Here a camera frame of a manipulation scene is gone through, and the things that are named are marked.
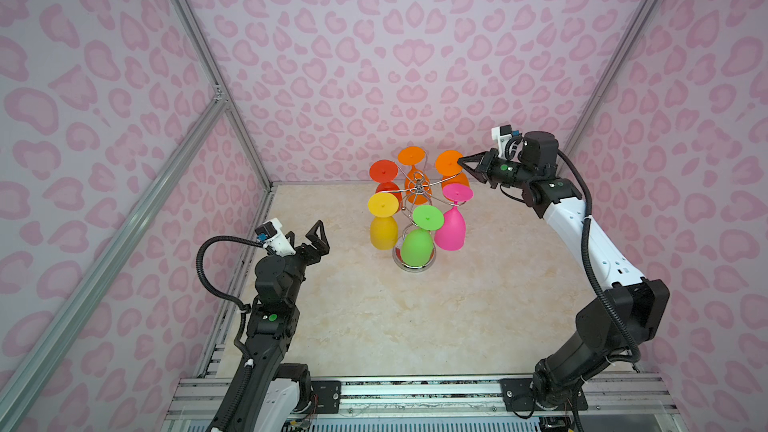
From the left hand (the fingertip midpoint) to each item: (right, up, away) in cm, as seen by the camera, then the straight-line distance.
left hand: (308, 223), depth 74 cm
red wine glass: (+19, +13, +4) cm, 23 cm away
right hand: (+38, +16, -1) cm, 41 cm away
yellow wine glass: (+19, -1, +4) cm, 19 cm away
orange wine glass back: (+27, +9, +2) cm, 29 cm away
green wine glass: (+27, -5, 0) cm, 27 cm away
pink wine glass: (+37, -4, +6) cm, 37 cm away
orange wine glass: (+35, +15, +3) cm, 38 cm away
